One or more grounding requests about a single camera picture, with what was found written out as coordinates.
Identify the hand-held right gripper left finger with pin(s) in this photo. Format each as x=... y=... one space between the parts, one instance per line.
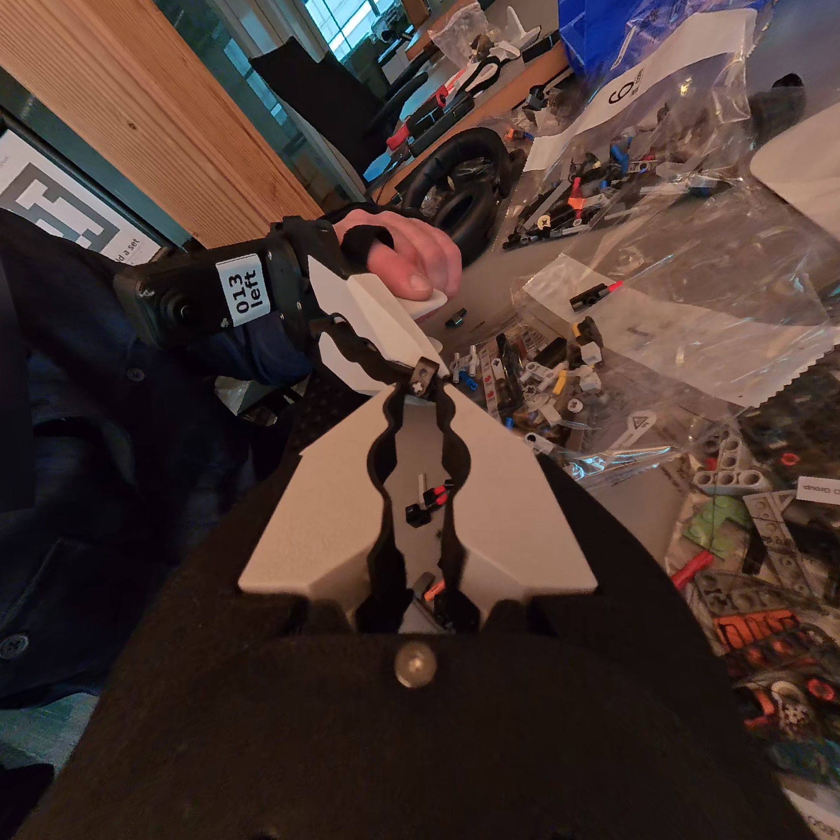
x=315 y=525

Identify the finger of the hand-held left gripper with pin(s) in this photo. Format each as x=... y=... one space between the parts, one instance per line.
x=348 y=361
x=374 y=308

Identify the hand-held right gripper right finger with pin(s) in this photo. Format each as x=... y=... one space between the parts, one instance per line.
x=518 y=525

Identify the black lego connector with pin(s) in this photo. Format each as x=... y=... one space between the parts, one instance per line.
x=425 y=379

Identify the small dark lego piece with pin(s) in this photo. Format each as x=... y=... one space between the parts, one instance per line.
x=456 y=317

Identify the scattered loose lego pieces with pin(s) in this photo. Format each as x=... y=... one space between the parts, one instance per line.
x=415 y=515

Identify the person's left hand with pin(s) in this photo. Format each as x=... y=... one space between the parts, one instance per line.
x=420 y=256

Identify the black perforated board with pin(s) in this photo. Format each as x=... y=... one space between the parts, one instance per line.
x=321 y=407

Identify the black rubber tyres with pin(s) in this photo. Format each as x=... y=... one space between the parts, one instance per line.
x=459 y=210

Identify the black white marker sign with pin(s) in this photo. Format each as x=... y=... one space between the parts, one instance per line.
x=59 y=203

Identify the black rectangular device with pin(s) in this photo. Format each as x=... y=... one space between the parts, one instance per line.
x=433 y=124

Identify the sealed bags with dark parts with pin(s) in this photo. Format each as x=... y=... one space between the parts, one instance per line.
x=715 y=518

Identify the wooden panel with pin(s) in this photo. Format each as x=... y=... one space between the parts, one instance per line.
x=131 y=98

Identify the black pin red tip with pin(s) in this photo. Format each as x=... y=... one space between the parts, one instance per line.
x=590 y=296

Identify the black office chair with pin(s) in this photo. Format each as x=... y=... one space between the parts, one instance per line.
x=315 y=98

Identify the cluttered wooden desk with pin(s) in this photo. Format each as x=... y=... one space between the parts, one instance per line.
x=518 y=92

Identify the empty clear plastic bag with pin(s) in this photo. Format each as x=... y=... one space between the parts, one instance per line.
x=689 y=328

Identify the white black hand tool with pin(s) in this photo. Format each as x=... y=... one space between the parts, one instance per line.
x=482 y=69

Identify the window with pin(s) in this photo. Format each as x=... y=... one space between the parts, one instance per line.
x=354 y=19

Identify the small crumpled clear bag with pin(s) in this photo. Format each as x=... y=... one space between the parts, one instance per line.
x=459 y=29

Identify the clear bag long dark parts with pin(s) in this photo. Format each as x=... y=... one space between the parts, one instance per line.
x=656 y=164

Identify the blue plastic bin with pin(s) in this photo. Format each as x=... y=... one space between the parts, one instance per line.
x=590 y=39

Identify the black round object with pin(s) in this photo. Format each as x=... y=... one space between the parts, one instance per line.
x=778 y=102

